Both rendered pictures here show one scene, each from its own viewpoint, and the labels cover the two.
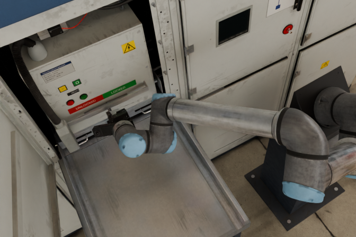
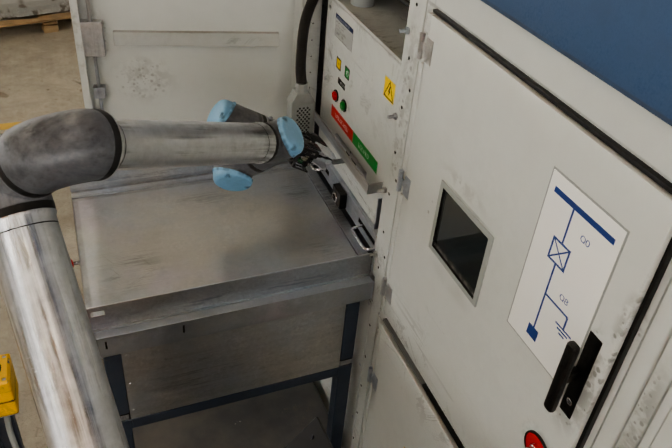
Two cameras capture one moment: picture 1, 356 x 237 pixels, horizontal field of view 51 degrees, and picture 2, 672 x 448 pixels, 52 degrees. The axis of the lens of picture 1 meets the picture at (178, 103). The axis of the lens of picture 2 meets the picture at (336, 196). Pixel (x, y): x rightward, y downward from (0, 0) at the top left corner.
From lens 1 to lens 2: 159 cm
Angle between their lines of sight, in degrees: 60
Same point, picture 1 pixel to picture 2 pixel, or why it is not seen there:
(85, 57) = (361, 43)
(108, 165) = (270, 198)
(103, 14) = not seen: hidden behind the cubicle
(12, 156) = (239, 32)
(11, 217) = (157, 29)
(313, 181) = not seen: outside the picture
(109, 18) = not seen: hidden behind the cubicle
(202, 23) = (428, 152)
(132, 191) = (215, 216)
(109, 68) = (368, 97)
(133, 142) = (219, 109)
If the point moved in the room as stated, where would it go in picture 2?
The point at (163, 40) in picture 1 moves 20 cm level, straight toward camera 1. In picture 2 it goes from (398, 122) to (304, 117)
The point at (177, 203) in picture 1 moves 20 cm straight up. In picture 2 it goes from (172, 259) to (167, 194)
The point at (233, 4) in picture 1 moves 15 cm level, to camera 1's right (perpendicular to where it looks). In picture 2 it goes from (470, 182) to (485, 236)
